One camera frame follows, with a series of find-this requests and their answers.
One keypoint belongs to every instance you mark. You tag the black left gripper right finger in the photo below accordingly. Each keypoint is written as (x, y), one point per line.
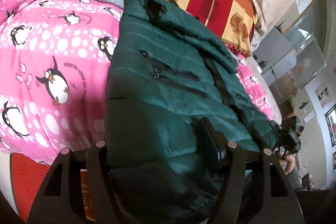
(254, 187)

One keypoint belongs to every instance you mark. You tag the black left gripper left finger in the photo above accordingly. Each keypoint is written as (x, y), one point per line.
(60, 199)

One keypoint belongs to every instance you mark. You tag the green quilted puffer jacket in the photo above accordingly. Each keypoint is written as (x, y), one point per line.
(169, 71)

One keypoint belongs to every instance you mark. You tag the person's hand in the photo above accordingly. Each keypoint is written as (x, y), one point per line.
(286, 160)

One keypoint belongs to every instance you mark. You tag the red mat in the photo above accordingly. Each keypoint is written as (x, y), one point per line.
(26, 178)

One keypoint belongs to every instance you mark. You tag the grey cabinet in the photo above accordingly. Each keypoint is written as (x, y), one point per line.
(289, 62)

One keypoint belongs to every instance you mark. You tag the pink penguin blanket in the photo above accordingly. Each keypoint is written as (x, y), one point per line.
(55, 56)

